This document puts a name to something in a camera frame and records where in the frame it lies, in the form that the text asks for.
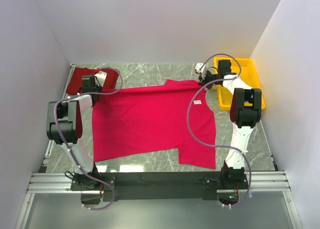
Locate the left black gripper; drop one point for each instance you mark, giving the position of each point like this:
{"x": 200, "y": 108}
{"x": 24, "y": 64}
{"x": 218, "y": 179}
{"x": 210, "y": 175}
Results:
{"x": 99, "y": 87}

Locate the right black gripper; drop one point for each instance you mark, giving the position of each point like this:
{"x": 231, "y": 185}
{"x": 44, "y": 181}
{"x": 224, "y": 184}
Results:
{"x": 204, "y": 81}

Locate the pink t shirt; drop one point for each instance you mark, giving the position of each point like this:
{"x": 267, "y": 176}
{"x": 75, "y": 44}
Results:
{"x": 155, "y": 118}

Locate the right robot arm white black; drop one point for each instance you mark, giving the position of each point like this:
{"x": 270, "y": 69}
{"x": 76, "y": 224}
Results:
{"x": 245, "y": 113}

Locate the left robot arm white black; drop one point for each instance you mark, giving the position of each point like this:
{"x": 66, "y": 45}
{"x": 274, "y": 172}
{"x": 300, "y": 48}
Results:
{"x": 64, "y": 126}

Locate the folded dark red t shirt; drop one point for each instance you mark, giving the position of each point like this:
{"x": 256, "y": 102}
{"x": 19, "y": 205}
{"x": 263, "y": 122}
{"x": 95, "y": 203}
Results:
{"x": 84, "y": 80}

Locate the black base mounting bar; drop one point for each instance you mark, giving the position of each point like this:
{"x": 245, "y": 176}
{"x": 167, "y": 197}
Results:
{"x": 159, "y": 185}

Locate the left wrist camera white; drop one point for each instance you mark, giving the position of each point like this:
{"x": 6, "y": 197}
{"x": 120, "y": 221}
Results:
{"x": 100, "y": 75}

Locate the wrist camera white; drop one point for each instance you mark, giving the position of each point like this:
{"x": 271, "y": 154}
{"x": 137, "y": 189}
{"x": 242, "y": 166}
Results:
{"x": 200, "y": 69}
{"x": 100, "y": 75}

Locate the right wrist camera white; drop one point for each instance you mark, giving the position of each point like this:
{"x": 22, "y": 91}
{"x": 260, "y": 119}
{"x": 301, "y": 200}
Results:
{"x": 200, "y": 69}

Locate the aluminium frame rail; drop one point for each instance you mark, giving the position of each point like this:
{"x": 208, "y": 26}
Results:
{"x": 264, "y": 210}

